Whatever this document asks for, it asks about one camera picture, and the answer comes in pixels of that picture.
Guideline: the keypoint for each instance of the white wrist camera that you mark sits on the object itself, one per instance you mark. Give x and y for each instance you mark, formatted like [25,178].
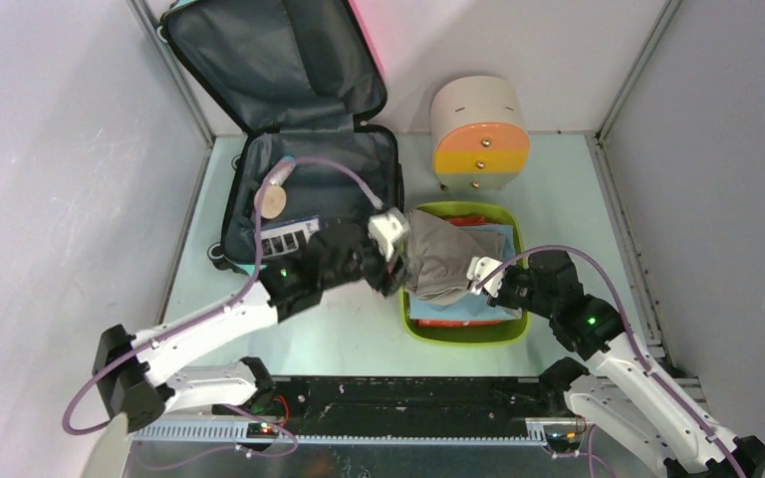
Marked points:
[389,231]
[485,276]

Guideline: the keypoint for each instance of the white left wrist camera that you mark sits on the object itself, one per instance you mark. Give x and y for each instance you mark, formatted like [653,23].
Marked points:
[389,231]

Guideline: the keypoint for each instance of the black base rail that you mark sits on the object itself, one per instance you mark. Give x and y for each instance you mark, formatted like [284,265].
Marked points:
[424,407]

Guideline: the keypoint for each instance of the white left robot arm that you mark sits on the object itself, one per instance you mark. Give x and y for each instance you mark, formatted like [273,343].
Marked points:
[146,375]

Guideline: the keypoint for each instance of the green plastic bin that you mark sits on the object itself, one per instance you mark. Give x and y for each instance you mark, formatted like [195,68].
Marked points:
[509,332]

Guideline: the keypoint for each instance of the light blue garment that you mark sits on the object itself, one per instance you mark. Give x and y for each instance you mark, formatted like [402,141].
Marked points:
[471,310]

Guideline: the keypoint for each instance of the grey ribbed garment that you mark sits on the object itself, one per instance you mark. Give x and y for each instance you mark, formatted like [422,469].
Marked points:
[438,256]

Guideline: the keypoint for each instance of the pink and teal kids suitcase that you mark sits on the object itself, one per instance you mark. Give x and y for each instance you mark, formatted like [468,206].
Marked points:
[299,78]

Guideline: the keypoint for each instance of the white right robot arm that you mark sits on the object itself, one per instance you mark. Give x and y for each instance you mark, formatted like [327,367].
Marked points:
[610,377]

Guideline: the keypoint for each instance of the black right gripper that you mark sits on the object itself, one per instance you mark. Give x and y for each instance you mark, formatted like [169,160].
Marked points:
[509,272]

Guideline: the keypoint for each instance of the pink tube with teal cap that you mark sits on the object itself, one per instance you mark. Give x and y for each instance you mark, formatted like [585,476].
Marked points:
[281,171]

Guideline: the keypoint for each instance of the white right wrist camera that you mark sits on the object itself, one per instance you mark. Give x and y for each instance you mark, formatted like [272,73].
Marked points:
[485,276]

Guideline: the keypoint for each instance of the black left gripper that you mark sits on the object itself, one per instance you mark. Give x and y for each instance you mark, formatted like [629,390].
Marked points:
[384,281]

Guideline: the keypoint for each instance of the beige orange round storage box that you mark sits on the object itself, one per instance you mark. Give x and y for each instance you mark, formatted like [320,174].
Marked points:
[480,141]

